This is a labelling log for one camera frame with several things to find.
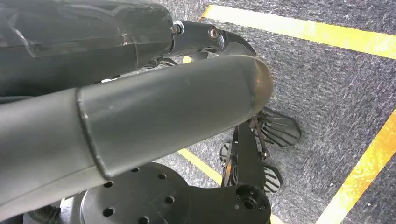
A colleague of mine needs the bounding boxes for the black braided cable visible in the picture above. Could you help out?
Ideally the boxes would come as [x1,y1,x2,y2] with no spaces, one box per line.
[27,205,62,224]

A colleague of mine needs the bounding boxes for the black robot foot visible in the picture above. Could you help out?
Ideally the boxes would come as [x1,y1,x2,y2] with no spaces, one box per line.
[219,106,303,195]

